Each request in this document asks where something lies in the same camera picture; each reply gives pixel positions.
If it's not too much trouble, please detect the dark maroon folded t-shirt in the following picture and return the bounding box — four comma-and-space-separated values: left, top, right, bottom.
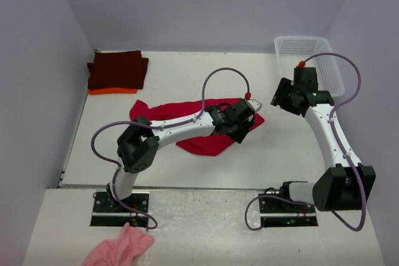
87, 50, 149, 90

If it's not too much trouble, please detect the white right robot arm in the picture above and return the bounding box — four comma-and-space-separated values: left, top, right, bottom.
271, 67, 376, 212

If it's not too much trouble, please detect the orange folded t-shirt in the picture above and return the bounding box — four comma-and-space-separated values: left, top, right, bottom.
88, 87, 137, 95

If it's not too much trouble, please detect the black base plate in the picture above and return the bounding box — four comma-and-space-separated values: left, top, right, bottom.
90, 191, 149, 227
257, 197, 319, 228

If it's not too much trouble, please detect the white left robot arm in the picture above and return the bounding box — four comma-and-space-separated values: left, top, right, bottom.
107, 98, 262, 212

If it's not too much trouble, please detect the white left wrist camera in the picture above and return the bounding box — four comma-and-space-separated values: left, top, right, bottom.
245, 99, 262, 113

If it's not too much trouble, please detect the red t-shirt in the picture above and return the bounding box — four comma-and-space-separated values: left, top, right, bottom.
121, 98, 265, 156

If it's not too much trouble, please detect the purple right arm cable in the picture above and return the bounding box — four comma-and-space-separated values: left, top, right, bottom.
245, 53, 368, 232

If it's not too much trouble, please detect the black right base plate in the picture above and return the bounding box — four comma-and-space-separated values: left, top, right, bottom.
257, 197, 319, 228

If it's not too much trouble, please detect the white plastic basket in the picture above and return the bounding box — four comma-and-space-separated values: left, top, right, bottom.
274, 36, 345, 98

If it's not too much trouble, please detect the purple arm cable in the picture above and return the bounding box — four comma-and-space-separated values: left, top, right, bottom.
245, 53, 368, 232
91, 67, 252, 229

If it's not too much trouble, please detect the pink cloth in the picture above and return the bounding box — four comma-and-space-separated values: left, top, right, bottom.
82, 223, 155, 265

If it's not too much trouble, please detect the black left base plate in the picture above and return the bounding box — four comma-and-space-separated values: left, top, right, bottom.
90, 191, 149, 227

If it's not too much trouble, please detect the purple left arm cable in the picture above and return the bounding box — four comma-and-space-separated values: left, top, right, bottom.
91, 67, 252, 229

